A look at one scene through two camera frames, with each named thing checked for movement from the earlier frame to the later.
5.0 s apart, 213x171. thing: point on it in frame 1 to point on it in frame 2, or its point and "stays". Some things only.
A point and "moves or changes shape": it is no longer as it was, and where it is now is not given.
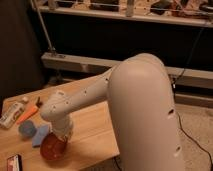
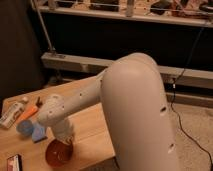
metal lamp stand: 52,49 stays
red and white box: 15,163 stays
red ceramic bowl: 52,148 moves or changes shape
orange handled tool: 31,112 stays
